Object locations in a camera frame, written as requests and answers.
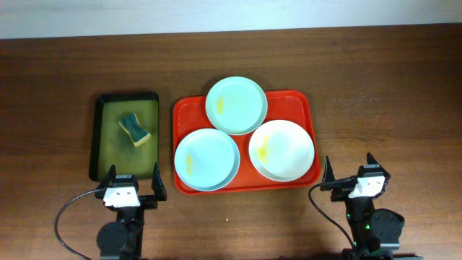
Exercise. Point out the white plate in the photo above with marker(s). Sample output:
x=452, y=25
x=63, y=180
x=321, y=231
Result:
x=281, y=150

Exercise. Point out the light blue plate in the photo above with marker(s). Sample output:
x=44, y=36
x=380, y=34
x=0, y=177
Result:
x=207, y=160

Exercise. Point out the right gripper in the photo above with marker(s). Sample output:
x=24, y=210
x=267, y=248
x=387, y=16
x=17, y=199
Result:
x=340, y=187

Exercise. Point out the green yellow sponge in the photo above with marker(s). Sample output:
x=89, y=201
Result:
x=137, y=134

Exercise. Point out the mint green plate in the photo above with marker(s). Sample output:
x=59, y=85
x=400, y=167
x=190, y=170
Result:
x=236, y=105

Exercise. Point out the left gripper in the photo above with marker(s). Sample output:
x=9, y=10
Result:
x=149, y=201

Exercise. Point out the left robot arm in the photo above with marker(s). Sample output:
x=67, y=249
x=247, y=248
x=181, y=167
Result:
x=122, y=238

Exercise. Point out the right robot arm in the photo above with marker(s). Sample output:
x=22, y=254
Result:
x=375, y=232

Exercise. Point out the black rectangular tray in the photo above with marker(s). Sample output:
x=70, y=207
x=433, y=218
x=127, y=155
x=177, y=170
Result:
x=111, y=145

